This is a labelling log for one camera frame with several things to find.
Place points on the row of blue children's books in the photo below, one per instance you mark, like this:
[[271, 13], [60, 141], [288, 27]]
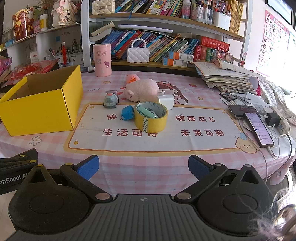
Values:
[[159, 45]]

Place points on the grey toy car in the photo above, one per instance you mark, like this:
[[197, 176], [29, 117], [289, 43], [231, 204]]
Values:
[[110, 100]]

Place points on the red cartoon wall sticker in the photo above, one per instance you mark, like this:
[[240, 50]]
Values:
[[243, 60]]

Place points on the grey knitted blanket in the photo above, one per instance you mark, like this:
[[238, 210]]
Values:
[[275, 95]]

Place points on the beige hardcover book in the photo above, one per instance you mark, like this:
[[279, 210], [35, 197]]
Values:
[[101, 37], [104, 29]]

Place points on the alphabet wall poster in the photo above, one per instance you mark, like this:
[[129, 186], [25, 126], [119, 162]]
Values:
[[272, 44]]

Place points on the pink orange plush toy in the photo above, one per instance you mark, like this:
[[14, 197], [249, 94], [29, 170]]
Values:
[[131, 78]]

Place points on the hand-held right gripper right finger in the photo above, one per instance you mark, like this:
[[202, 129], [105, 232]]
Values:
[[198, 167]]

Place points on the large red boxed dictionary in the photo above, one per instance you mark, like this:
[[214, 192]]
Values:
[[212, 42]]

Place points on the blurred grey fuzzy thing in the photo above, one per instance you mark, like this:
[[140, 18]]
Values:
[[275, 217]]

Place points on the row of colourful paperback books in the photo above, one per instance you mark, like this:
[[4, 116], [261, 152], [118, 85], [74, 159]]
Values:
[[150, 5]]

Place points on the white frame wooden bookshelf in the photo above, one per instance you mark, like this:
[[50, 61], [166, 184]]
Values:
[[84, 34]]

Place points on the pink checked printed tablecloth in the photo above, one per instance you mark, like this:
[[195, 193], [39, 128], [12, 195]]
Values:
[[161, 143]]

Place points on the black framed screen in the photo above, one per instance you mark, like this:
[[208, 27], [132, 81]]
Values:
[[278, 10]]

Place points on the red thick dictionary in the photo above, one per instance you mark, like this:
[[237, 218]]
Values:
[[197, 53], [203, 54]]

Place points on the desk pen holder set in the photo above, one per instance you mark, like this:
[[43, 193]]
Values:
[[75, 56]]

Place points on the white pink doll figurine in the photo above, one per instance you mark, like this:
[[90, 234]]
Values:
[[63, 14]]

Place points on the red paper decorations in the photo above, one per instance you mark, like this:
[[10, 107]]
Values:
[[32, 69]]

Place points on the stack of papers and workbooks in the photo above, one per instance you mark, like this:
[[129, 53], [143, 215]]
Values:
[[231, 78]]

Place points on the mint green correction tape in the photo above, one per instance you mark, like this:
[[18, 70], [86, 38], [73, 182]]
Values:
[[148, 113]]

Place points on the pink plush pig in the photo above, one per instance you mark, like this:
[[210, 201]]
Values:
[[143, 89]]

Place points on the row of yellow books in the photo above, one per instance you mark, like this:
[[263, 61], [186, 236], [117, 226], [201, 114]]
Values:
[[237, 18]]

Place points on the green thick dictionary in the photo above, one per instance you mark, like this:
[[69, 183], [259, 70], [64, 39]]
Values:
[[208, 55]]

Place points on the black charger plug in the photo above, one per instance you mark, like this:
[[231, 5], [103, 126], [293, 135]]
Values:
[[272, 119]]

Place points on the blue ball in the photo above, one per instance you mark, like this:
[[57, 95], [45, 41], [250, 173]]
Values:
[[127, 113]]

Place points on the yellow cardboard box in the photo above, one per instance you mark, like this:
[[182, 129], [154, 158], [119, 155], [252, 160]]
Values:
[[34, 111]]

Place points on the small black phone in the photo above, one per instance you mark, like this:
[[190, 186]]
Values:
[[227, 96]]

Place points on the pastel white bottle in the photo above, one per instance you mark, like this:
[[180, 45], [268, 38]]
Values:
[[185, 9]]

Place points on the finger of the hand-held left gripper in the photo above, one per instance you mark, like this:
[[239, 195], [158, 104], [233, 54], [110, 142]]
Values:
[[25, 155]]

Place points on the phone with patterned case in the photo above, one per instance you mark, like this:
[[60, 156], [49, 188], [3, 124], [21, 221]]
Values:
[[240, 111]]

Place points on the black phone lit screen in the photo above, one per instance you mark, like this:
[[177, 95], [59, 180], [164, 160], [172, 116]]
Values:
[[259, 129]]

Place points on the white side shelf unit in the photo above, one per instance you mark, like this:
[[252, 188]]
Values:
[[20, 46]]

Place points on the red figure pen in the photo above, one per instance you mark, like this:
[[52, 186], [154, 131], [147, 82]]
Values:
[[64, 54]]

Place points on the pink sticker canister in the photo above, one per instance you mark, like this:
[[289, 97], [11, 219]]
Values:
[[101, 60]]

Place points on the cream quilted handbag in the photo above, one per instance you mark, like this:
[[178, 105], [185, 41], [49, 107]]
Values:
[[103, 8]]

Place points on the yellow tape roll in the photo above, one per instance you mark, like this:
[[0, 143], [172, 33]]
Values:
[[150, 124]]

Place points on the white quilted pearl handbag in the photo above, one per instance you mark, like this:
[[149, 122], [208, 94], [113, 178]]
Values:
[[138, 55]]

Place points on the white power strip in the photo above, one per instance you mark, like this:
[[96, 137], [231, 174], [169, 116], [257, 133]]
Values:
[[283, 125]]

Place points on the white storage bin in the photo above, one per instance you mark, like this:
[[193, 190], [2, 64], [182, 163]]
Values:
[[220, 22]]

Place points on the orange white carton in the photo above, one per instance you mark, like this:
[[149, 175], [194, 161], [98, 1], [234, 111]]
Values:
[[174, 62], [180, 56]]

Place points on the white jar yellow label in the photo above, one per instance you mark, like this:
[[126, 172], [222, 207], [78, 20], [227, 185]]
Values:
[[44, 22]]

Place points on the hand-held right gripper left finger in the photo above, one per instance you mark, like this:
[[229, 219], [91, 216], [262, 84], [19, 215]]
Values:
[[89, 167]]

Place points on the clear pen organizer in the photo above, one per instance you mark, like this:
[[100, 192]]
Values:
[[201, 14]]

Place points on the white box red label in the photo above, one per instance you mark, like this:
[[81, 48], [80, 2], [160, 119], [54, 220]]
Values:
[[34, 57]]

